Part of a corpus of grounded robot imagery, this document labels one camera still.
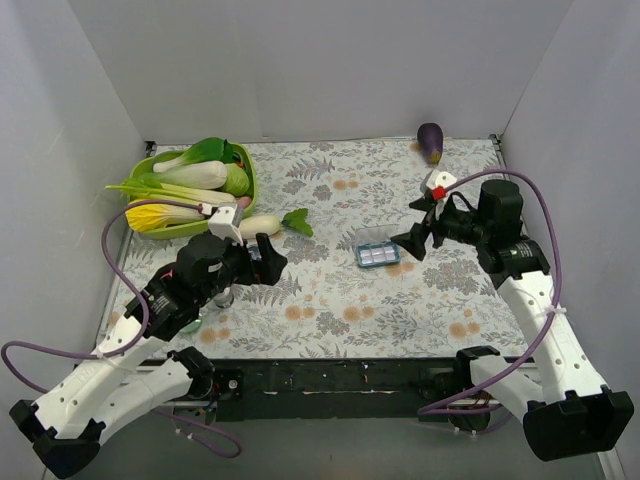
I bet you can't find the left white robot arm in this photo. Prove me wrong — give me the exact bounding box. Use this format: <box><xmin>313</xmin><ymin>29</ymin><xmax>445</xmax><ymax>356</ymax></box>
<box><xmin>9</xmin><ymin>233</ymin><xmax>287</xmax><ymax>479</ymax></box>

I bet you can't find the floral table mat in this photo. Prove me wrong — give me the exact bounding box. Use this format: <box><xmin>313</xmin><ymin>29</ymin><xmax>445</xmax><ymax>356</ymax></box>
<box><xmin>99</xmin><ymin>138</ymin><xmax>562</xmax><ymax>360</ymax></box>

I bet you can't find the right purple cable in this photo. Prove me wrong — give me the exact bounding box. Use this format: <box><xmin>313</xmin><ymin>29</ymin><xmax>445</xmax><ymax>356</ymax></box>
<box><xmin>417</xmin><ymin>168</ymin><xmax>561</xmax><ymax>435</ymax></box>

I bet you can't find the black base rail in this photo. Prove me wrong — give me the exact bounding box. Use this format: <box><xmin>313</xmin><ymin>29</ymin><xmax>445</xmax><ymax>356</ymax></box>
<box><xmin>175</xmin><ymin>358</ymin><xmax>463</xmax><ymax>422</ymax></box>

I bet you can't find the green bok choy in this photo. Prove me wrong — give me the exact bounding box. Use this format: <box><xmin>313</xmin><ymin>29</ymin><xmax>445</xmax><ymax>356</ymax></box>
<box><xmin>152</xmin><ymin>137</ymin><xmax>234</xmax><ymax>173</ymax></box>

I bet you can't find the dark blue round pill case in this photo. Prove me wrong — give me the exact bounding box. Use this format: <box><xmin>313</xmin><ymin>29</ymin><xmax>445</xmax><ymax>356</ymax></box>
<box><xmin>248</xmin><ymin>245</ymin><xmax>262</xmax><ymax>261</ymax></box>

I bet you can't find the light green cabbage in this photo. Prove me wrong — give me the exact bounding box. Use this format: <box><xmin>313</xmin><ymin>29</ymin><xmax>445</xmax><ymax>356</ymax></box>
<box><xmin>220</xmin><ymin>163</ymin><xmax>250</xmax><ymax>197</ymax></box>

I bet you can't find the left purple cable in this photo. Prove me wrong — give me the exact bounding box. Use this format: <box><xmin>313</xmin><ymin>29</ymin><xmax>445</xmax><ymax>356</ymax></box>
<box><xmin>1</xmin><ymin>201</ymin><xmax>243</xmax><ymax>459</ymax></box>

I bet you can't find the green plastic basket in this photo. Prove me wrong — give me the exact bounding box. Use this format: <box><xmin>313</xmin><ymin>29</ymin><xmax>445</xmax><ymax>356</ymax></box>
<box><xmin>130</xmin><ymin>143</ymin><xmax>258</xmax><ymax>240</ymax></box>

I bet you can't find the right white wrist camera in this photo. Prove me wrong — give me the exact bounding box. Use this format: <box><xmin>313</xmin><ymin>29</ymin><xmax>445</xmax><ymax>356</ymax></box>
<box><xmin>421</xmin><ymin>169</ymin><xmax>457</xmax><ymax>201</ymax></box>

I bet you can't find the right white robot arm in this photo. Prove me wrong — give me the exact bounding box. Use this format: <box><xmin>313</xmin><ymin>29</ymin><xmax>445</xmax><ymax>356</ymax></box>
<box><xmin>391</xmin><ymin>179</ymin><xmax>634</xmax><ymax>461</ymax></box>

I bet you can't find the blue rectangular pill box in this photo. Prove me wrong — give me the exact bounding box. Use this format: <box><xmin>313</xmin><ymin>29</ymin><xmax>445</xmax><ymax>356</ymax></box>
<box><xmin>354</xmin><ymin>224</ymin><xmax>401</xmax><ymax>268</ymax></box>

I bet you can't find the purple cable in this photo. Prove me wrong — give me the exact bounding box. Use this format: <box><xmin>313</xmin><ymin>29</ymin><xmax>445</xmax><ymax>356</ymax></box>
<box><xmin>417</xmin><ymin>168</ymin><xmax>561</xmax><ymax>435</ymax></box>
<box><xmin>1</xmin><ymin>201</ymin><xmax>243</xmax><ymax>459</ymax></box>

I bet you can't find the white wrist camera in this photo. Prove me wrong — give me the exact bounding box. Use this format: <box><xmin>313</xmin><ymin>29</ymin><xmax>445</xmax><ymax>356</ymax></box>
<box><xmin>421</xmin><ymin>169</ymin><xmax>457</xmax><ymax>201</ymax></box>
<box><xmin>202</xmin><ymin>202</ymin><xmax>244</xmax><ymax>245</ymax></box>

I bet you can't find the white cap pill bottle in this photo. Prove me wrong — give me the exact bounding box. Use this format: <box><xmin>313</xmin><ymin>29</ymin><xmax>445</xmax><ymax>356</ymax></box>
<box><xmin>213</xmin><ymin>287</ymin><xmax>234</xmax><ymax>309</ymax></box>

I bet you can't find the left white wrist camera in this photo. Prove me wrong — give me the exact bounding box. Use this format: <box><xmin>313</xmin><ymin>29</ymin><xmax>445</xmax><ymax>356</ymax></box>
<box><xmin>202</xmin><ymin>202</ymin><xmax>244</xmax><ymax>245</ymax></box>

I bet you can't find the pink radish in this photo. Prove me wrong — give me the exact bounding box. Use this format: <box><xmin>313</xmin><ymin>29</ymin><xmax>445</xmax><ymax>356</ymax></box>
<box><xmin>237</xmin><ymin>196</ymin><xmax>251</xmax><ymax>208</ymax></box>

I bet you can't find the green round pill case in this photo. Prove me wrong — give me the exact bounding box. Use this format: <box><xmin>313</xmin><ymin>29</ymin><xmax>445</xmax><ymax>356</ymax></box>
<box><xmin>181</xmin><ymin>319</ymin><xmax>202</xmax><ymax>335</ymax></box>

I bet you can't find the white radish with leaves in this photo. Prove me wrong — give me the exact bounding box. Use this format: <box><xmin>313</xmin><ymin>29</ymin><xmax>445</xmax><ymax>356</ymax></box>
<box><xmin>239</xmin><ymin>208</ymin><xmax>314</xmax><ymax>239</ymax></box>

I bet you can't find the purple eggplant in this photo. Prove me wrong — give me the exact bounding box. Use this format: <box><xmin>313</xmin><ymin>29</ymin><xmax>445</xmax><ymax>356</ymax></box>
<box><xmin>416</xmin><ymin>123</ymin><xmax>444</xmax><ymax>165</ymax></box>

